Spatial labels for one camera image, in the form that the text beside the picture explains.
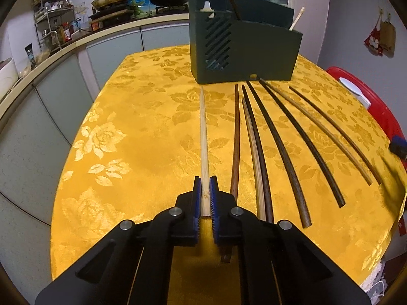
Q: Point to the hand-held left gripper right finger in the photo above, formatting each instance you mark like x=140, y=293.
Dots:
x=215, y=203

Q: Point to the dark brown wooden chopstick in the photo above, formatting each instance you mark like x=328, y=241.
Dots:
x=349, y=142

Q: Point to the dark standing packet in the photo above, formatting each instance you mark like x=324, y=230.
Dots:
x=31, y=57

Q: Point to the red chair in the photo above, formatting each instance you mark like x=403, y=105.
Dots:
x=381, y=114

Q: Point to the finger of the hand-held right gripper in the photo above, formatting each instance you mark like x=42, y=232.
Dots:
x=399, y=149

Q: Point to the beige kitchen countertop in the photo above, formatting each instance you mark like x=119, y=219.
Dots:
x=47, y=66

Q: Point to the black gas hob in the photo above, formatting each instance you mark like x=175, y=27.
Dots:
x=171, y=10

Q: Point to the short pale chopstick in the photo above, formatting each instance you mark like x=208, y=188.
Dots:
x=297, y=19

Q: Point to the black induction cooker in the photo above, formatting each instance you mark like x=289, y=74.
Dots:
x=111, y=14

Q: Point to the brown hanging bag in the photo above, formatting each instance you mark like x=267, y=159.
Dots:
x=388, y=38

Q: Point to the grey lower kitchen cabinets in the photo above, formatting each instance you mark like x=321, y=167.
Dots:
x=47, y=117

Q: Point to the red hanging bag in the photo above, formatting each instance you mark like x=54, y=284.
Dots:
x=375, y=43

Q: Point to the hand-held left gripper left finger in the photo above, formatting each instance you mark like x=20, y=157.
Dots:
x=198, y=203

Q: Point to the row of dark chopsticks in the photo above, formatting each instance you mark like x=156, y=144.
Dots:
x=335, y=143

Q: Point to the metal spice rack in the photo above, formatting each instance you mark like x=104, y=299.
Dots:
x=47, y=22

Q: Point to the dark green utensil holder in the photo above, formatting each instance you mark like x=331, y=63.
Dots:
x=254, y=54

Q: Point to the white rice cooker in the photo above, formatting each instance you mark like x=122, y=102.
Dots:
x=8, y=79

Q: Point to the white kettle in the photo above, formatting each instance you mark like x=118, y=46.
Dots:
x=353, y=89

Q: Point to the pale bamboo chopstick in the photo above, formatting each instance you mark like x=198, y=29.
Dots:
x=203, y=133

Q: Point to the red sauce bottle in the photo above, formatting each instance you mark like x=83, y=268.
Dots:
x=66, y=33

